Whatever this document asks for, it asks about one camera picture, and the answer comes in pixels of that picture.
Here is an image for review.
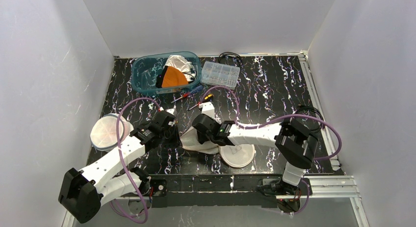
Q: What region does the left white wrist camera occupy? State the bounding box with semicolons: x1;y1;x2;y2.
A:
159;105;177;117

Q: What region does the red blue screwdriver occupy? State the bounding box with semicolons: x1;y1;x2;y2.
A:
171;85;204;103

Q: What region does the black cable coil right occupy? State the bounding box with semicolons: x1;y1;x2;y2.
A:
294;105;324;134

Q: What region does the teal plastic bin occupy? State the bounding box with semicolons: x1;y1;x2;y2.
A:
131;51;202;96

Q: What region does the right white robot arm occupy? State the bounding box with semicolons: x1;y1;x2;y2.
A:
192;114;318;187

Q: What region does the black cable coil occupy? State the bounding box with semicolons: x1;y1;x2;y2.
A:
218;52;243;67
294;105;324;134

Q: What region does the clear plastic screw box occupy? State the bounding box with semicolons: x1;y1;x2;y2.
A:
200;61;240;90

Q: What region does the yellow black screwdriver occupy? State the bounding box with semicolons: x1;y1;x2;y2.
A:
187;94;213;111

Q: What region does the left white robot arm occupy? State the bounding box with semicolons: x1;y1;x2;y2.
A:
58;108;177;224

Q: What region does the white cloth in bin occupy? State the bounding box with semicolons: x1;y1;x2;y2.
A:
165;54;197;83

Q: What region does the black cable coil rear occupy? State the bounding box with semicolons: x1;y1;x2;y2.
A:
218;52;243;67

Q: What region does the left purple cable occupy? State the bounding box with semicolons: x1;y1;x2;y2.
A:
108;97;162;225

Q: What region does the orange black bra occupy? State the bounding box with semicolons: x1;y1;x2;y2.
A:
155;66;194;88

